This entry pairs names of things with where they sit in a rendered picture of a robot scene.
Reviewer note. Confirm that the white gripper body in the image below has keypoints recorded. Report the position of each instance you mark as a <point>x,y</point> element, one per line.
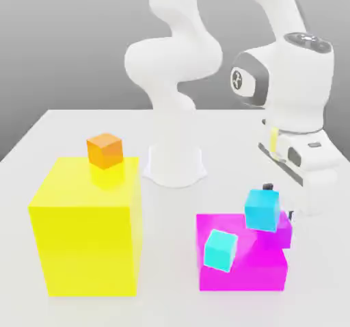
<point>320,187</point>

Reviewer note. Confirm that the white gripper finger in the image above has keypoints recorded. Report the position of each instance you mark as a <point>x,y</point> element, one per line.
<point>291,216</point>
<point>268,186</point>

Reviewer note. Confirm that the small blue cube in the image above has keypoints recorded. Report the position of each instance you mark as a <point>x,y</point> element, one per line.
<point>261,209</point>

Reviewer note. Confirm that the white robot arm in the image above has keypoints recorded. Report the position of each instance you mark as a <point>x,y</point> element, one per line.
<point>175,58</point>

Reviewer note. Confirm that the small cyan cube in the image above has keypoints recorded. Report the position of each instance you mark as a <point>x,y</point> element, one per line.
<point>220,250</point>

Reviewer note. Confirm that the small orange cube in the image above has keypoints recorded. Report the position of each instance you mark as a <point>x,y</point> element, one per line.
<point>105,150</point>

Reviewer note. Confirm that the large magenta box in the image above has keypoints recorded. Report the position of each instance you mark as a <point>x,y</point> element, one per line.
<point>257,266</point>

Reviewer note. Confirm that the large yellow box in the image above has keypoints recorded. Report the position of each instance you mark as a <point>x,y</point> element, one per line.
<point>84,236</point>

